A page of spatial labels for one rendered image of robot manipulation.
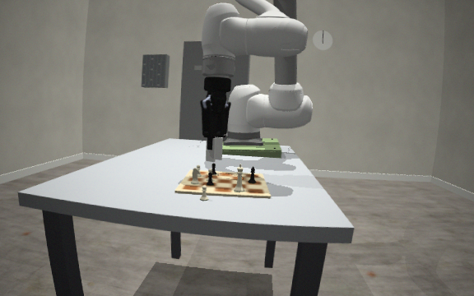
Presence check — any wooden chessboard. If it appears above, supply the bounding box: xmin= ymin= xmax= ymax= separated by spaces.
xmin=174 ymin=170 xmax=271 ymax=198

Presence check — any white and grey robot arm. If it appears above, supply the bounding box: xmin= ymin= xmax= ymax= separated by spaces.
xmin=202 ymin=0 xmax=313 ymax=146

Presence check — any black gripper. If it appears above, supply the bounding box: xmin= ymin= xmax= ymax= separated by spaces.
xmin=200 ymin=77 xmax=231 ymax=162

